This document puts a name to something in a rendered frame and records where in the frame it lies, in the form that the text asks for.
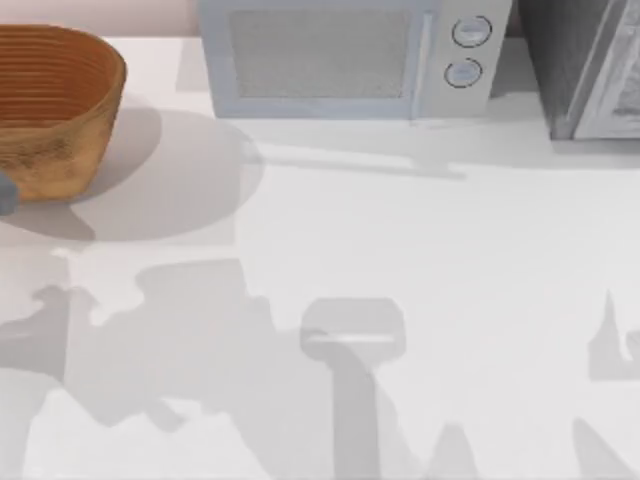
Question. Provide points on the microwave knob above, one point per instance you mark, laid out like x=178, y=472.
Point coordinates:
x=463, y=73
x=471, y=31

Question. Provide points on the grey cabinet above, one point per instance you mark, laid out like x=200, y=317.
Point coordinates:
x=565, y=65

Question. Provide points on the microwave door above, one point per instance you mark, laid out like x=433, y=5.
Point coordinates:
x=320, y=55

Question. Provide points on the brown woven basket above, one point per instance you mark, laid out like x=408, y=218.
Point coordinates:
x=60, y=150

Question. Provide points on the pale microwave oven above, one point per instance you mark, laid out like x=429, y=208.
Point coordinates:
x=492, y=55

